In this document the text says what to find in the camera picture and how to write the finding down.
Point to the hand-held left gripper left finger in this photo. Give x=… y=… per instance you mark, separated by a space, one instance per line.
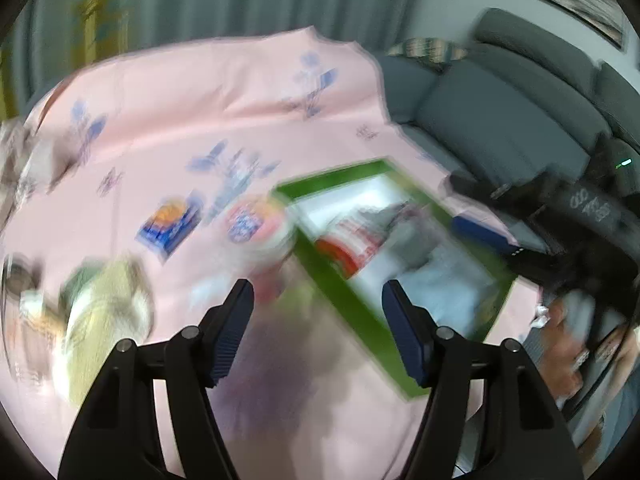
x=232 y=330

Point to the green storage box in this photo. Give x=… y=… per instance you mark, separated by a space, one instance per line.
x=320 y=266

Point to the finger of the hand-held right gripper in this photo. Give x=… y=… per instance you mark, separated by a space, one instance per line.
x=480 y=189
x=482 y=234

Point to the yellow patterned curtain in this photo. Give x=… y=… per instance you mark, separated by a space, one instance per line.
x=100 y=5

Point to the grey sofa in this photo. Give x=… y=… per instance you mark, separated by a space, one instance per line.
x=500 y=110

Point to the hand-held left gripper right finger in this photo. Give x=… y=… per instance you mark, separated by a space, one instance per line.
x=407 y=330

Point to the pink wet wipes canister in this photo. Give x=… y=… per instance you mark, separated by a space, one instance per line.
x=260 y=230

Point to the yellow and white fluffy towel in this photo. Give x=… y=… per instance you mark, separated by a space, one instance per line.
x=100 y=332

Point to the blue snack packet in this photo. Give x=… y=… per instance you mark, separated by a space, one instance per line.
x=167 y=225

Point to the crumpled beige cloth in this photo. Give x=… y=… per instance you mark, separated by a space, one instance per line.
x=25 y=160

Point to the pink printed bedsheet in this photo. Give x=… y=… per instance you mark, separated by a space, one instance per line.
x=175 y=110

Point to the patterned cushion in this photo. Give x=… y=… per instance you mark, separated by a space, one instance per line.
x=430 y=49

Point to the grey fluffy cloth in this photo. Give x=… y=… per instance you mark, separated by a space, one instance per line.
x=415 y=240

